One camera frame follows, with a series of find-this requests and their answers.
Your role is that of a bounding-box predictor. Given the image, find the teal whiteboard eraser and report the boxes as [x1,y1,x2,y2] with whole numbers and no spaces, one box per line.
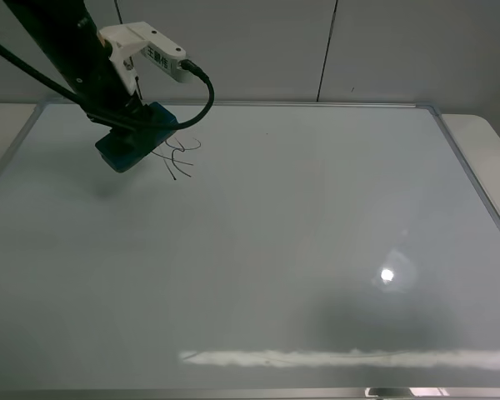
[95,110,178,173]

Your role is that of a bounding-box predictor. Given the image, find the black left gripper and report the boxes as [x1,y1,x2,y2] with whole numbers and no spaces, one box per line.
[64,39,167,133]

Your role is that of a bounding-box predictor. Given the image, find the black marker scribble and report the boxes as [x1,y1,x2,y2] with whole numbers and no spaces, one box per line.
[151,136,202,181]

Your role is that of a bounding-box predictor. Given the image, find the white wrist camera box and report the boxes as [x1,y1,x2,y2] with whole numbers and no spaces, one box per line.
[98,22,192,95]

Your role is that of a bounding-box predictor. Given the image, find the white whiteboard with aluminium frame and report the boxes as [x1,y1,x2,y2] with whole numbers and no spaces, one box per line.
[0,103,500,399]

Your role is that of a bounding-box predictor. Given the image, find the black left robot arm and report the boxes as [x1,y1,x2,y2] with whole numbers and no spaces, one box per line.
[5,1,167,129]

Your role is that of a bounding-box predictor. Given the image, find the black camera cable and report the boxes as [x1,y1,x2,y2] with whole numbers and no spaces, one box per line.
[0,31,216,131]

